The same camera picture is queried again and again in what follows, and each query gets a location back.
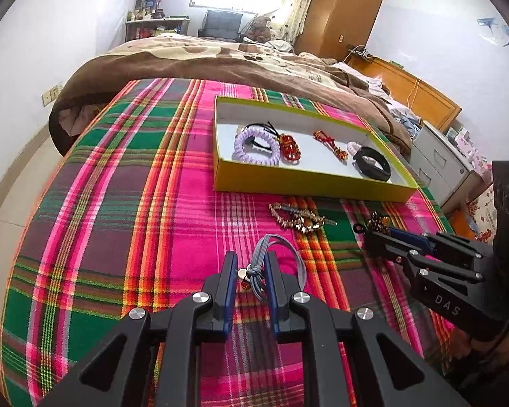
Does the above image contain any dark grey chair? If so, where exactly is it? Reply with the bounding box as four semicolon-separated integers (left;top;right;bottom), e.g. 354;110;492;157
198;9;243;39

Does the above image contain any grey drawer cabinet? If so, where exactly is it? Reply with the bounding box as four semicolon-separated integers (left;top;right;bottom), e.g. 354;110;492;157
411;121;484;217

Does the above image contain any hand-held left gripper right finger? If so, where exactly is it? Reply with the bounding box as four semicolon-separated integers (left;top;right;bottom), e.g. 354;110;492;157
264;251;471;407

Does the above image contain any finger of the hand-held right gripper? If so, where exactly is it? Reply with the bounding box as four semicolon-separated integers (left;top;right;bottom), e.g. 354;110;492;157
388;228;493;260
353;223;483;283

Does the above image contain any gold bead chain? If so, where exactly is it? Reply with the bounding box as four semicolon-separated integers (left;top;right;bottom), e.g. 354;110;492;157
268;197;338;233

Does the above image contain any black hair tie red charm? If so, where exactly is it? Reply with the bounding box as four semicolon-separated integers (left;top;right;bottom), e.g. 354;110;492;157
241;121;303;165

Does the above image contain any red patterned bag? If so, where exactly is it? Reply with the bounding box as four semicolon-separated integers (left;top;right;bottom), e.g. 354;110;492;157
467;180;498;242

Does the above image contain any grey hair tie with charm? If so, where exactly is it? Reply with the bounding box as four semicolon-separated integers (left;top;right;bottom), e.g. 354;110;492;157
238;234;308;302

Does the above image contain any red and gold knot bracelet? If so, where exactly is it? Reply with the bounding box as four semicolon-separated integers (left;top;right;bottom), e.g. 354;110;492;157
313;129;349;162

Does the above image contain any purple spiral hair tie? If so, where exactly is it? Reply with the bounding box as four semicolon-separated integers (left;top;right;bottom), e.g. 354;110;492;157
234;126;281;167

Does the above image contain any pink plaid blanket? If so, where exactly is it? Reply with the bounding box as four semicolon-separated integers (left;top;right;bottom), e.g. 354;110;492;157
0;77;459;407

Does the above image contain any person's right hand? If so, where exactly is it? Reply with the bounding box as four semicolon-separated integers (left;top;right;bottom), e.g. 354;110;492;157
445;328;493;369

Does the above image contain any wall socket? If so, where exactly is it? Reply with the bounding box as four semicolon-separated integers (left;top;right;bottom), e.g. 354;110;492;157
41;85;64;106

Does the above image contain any yellow-green cardboard box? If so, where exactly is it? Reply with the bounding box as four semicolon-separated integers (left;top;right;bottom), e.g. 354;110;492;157
212;95;420;203

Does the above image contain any black smart band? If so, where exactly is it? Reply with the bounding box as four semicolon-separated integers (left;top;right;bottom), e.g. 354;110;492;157
351;146;393;183

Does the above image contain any wooden headboard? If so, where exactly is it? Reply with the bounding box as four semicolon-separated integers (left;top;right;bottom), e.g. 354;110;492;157
347;56;462;130

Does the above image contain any amber bead bracelet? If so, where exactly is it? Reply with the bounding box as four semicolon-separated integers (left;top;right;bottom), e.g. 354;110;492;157
367;211;392;234

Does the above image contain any white pillow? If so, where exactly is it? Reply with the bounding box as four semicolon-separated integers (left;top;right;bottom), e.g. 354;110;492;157
265;39;295;54

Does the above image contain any shelf with bottles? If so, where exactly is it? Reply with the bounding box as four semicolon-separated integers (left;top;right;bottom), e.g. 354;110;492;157
124;17;191;43

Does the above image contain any pink box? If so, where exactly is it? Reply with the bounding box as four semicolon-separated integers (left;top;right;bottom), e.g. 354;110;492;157
454;131;493;174

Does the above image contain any brown teddy bear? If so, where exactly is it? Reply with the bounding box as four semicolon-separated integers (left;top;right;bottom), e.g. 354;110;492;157
243;15;273;44

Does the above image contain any pile of blue clothes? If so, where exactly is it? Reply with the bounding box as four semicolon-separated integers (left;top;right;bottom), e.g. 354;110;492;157
386;102;425;140

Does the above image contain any wooden wardrobe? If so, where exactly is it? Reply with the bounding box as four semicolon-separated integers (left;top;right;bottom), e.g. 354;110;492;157
295;0;388;60

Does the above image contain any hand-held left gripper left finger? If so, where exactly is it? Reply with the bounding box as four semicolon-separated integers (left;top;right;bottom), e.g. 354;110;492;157
38;251;239;407

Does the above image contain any blue dolphin wall sticker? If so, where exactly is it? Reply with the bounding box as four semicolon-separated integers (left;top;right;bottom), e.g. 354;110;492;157
477;17;509;52

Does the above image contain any brown bear-print blanket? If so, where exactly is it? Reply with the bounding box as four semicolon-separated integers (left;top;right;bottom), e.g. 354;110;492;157
49;34;412;157

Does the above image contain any heart-patterned curtain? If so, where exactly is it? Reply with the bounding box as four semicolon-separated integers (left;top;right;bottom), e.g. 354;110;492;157
276;0;319;47

